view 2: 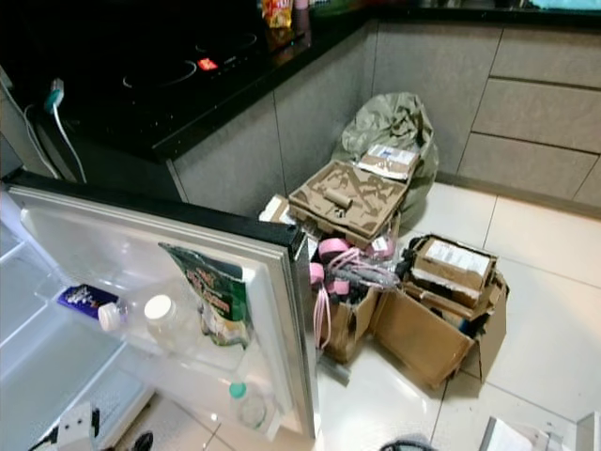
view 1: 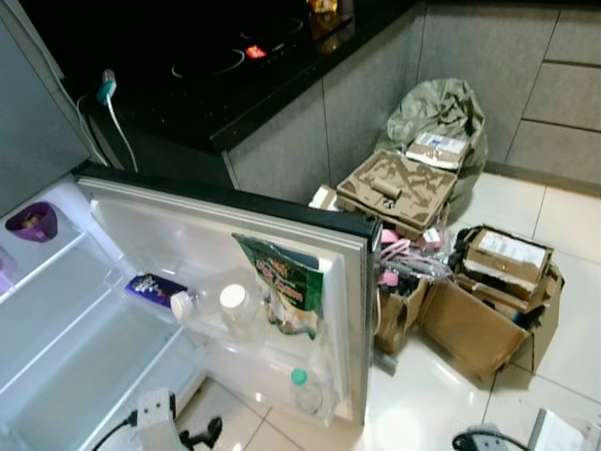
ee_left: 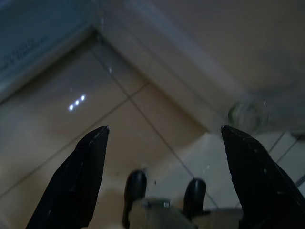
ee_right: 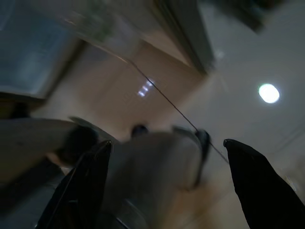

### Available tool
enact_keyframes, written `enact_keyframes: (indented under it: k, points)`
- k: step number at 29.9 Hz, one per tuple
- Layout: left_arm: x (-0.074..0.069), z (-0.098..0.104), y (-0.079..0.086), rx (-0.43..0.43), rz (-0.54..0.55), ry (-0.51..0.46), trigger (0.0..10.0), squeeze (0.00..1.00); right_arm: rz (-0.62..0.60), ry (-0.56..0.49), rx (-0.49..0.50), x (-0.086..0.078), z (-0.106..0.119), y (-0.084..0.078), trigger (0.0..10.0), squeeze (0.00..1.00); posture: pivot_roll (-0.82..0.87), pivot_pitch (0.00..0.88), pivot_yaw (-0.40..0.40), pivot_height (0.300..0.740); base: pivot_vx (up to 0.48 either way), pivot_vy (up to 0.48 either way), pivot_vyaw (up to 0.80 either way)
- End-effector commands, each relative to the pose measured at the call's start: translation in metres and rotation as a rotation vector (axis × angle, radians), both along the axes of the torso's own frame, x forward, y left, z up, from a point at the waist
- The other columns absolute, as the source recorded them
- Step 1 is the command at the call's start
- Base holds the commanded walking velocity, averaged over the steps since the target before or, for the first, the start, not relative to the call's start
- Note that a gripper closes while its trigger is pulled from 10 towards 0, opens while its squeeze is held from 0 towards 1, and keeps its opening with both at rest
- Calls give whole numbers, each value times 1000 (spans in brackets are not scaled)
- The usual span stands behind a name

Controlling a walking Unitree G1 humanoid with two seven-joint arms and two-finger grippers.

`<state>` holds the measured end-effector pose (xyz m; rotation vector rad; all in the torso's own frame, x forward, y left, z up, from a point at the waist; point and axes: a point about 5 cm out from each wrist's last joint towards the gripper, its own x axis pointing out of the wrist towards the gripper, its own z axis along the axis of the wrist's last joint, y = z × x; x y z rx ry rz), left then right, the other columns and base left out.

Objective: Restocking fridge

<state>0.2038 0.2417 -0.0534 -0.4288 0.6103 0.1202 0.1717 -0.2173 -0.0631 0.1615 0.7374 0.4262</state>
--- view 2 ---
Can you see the grey fridge door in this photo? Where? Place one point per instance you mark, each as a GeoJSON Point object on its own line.
{"type": "Point", "coordinates": [113, 235]}

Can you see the green-cap water bottle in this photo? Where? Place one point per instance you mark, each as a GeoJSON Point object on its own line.
{"type": "Point", "coordinates": [245, 406]}

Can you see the dark blue chocolate bar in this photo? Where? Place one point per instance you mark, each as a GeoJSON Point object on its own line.
{"type": "Point", "coordinates": [87, 301]}

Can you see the green and white food bag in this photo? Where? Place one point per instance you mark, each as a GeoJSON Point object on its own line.
{"type": "Point", "coordinates": [214, 293]}

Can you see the open brown cardboard carton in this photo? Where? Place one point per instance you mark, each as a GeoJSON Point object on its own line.
{"type": "Point", "coordinates": [346, 327]}

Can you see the cardboard box with white label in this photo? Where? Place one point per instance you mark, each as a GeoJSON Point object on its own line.
{"type": "Point", "coordinates": [273, 209]}

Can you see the large open cardboard carton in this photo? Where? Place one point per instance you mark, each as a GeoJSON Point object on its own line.
{"type": "Point", "coordinates": [418, 336]}

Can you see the black kitchen countertop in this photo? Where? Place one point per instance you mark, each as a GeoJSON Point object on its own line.
{"type": "Point", "coordinates": [244, 103]}

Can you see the small labelled cardboard box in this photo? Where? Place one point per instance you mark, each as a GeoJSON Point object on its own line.
{"type": "Point", "coordinates": [456, 263]}

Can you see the flat box with white label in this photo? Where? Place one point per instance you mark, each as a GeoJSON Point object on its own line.
{"type": "Point", "coordinates": [390, 162]}

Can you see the black induction hob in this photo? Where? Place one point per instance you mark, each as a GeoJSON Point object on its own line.
{"type": "Point", "coordinates": [178, 66]}

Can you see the grey-green sack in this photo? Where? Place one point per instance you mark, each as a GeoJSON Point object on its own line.
{"type": "Point", "coordinates": [394, 120]}

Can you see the yellow snack bag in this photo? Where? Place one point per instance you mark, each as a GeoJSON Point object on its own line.
{"type": "Point", "coordinates": [277, 11]}

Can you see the grey kitchen cabinets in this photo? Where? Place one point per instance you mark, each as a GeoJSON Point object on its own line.
{"type": "Point", "coordinates": [507, 94]}

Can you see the teal cloth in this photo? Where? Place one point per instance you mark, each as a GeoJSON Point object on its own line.
{"type": "Point", "coordinates": [568, 4]}

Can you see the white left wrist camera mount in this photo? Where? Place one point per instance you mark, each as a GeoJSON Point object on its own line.
{"type": "Point", "coordinates": [77, 428]}

